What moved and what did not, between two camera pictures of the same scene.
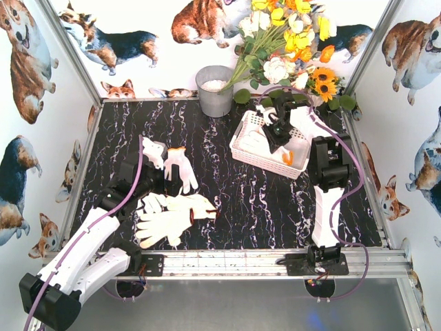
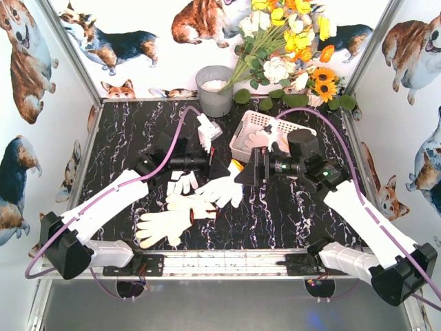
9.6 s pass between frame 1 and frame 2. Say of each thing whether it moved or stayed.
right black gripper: moved
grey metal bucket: stayed
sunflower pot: stayed
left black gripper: moved
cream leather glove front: stayed
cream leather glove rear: stayed
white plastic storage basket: stayed
